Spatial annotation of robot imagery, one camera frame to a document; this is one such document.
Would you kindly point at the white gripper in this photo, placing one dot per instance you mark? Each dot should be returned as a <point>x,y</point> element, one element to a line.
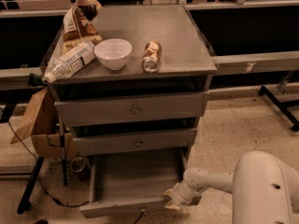
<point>181,194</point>

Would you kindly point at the grey bottom drawer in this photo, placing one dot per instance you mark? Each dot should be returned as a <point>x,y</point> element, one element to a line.
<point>125,183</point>

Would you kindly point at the grey drawer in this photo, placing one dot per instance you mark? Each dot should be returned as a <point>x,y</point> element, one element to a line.
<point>132,108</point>
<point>125,183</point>
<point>129,142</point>

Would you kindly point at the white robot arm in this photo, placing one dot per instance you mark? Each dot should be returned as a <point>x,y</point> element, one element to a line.
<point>264,189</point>

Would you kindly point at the grey drawer cabinet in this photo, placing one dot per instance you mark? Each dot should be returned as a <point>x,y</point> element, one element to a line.
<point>185,65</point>

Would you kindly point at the grey middle drawer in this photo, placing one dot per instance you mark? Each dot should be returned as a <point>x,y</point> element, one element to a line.
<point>129,142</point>

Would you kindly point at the grey top drawer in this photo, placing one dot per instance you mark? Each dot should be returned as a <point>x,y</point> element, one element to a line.
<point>132,108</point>

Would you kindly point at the brown cup on floor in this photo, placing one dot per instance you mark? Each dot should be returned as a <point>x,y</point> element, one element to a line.
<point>80,168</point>

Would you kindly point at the thin black tripod pole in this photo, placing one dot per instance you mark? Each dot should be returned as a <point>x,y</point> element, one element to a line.
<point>62,145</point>

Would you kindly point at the black stand base right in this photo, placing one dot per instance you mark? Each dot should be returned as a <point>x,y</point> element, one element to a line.
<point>284,107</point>

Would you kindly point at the black stand leg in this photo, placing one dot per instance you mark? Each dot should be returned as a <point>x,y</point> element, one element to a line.
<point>25,204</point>

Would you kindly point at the metal drink can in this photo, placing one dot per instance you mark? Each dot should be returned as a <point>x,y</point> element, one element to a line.
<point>151,58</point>

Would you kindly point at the cardboard box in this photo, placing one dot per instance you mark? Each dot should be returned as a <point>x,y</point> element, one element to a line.
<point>39,123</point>

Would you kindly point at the white bowl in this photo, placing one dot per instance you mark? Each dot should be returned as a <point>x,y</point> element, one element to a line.
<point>113,53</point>

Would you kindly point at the clear plastic water bottle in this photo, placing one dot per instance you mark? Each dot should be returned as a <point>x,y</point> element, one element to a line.
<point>71,62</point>

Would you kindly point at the brown chip bag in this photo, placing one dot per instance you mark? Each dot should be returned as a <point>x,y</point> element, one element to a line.
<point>78,22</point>

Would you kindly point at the grey metal rail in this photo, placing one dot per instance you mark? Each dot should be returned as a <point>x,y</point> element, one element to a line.
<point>256,63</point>

